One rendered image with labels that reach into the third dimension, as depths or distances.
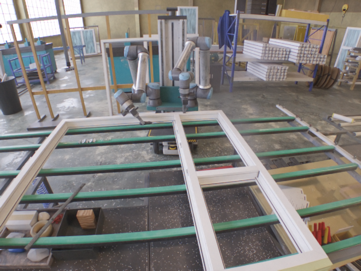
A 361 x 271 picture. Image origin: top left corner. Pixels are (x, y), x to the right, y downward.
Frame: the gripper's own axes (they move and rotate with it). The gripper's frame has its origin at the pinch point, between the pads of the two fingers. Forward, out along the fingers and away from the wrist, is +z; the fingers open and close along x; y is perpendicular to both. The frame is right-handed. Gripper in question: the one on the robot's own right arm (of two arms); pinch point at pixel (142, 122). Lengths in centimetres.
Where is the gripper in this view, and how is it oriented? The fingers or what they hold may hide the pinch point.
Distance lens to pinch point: 174.9
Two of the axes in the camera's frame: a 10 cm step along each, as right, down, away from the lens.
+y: 7.5, -6.5, 0.9
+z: 6.5, 7.6, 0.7
